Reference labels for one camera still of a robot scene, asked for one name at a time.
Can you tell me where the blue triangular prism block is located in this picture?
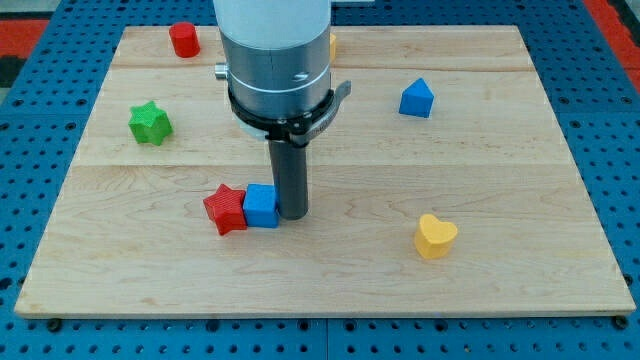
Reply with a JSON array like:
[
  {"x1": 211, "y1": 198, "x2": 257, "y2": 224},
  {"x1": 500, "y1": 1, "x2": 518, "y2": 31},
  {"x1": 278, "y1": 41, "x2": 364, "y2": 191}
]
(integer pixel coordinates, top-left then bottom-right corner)
[{"x1": 399, "y1": 78, "x2": 435, "y2": 118}]

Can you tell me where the red star block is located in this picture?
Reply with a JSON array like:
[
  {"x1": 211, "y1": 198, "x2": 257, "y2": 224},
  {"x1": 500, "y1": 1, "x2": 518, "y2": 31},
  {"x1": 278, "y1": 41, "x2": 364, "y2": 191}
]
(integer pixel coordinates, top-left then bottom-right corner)
[{"x1": 203, "y1": 184, "x2": 247, "y2": 236}]

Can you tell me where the light wooden board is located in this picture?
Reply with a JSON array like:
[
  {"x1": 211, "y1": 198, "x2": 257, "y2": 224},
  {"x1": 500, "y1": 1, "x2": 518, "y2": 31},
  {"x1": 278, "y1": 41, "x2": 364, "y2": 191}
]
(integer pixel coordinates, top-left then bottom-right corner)
[{"x1": 15, "y1": 26, "x2": 636, "y2": 319}]

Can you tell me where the red cylinder block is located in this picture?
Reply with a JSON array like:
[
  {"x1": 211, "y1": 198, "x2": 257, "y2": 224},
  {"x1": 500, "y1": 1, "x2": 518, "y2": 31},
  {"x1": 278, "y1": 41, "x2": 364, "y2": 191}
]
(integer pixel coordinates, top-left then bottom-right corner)
[{"x1": 169, "y1": 22, "x2": 200, "y2": 58}]

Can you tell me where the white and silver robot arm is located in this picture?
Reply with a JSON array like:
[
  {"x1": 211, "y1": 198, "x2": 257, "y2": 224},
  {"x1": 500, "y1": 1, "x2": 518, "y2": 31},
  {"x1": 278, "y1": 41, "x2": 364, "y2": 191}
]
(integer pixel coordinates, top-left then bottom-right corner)
[{"x1": 213, "y1": 0, "x2": 331, "y2": 138}]

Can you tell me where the green star block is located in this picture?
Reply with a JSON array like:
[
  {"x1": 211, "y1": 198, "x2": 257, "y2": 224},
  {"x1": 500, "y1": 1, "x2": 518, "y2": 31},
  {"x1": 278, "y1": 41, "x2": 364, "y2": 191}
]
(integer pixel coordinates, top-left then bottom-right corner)
[{"x1": 128, "y1": 101, "x2": 173, "y2": 146}]

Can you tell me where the black clamp ring with lever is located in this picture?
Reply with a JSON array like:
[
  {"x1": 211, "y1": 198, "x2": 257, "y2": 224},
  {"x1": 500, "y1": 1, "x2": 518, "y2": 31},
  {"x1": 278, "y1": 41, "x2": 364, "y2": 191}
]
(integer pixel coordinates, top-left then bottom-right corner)
[{"x1": 227, "y1": 80, "x2": 352, "y2": 148}]

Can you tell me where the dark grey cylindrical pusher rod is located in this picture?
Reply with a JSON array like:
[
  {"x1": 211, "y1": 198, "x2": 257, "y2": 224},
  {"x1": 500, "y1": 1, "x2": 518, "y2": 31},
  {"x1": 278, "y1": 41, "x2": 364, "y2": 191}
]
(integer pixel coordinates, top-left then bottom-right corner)
[{"x1": 269, "y1": 141, "x2": 308, "y2": 220}]

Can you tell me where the yellow heart block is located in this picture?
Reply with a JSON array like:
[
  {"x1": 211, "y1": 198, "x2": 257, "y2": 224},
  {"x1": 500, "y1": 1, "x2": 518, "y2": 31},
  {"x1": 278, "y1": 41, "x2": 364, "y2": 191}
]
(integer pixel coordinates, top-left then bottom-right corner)
[{"x1": 414, "y1": 214, "x2": 458, "y2": 259}]

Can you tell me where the yellow block behind arm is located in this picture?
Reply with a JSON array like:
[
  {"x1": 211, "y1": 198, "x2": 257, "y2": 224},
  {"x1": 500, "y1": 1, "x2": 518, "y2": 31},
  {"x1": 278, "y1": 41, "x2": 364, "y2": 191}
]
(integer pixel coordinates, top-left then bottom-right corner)
[{"x1": 329, "y1": 33, "x2": 337, "y2": 63}]

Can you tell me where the blue cube block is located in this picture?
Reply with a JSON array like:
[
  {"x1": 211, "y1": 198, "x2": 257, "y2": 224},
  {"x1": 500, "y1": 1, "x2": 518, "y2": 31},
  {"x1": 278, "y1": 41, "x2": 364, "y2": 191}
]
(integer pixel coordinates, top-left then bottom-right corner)
[{"x1": 243, "y1": 183, "x2": 279, "y2": 228}]

